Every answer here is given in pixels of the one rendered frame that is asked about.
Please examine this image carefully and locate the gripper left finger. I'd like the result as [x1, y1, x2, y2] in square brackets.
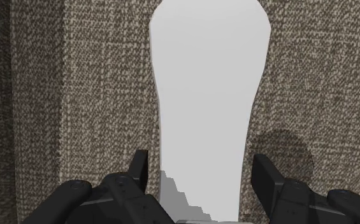
[20, 149, 175, 224]

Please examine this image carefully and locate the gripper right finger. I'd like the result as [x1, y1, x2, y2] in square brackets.
[250, 153, 360, 224]

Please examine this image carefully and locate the white vase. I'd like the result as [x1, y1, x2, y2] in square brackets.
[148, 0, 272, 223]

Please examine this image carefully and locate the brown woven fabric sofa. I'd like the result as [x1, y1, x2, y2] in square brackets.
[0, 0, 360, 224]

